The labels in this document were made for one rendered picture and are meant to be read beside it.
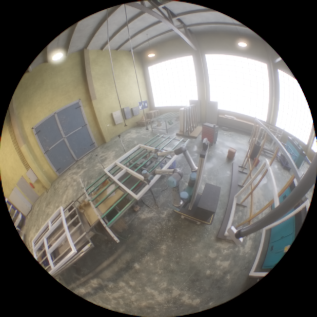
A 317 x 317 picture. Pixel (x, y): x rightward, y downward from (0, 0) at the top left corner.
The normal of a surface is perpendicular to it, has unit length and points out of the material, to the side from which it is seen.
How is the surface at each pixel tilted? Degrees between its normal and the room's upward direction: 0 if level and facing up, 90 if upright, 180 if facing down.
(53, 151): 90
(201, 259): 0
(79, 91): 90
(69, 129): 90
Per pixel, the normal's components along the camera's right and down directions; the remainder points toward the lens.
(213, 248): -0.15, -0.79
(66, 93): 0.80, 0.26
